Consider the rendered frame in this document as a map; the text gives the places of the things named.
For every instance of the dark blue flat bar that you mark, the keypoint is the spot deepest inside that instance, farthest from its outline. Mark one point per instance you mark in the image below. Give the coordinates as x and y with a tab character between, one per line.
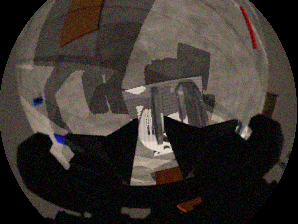
60	139

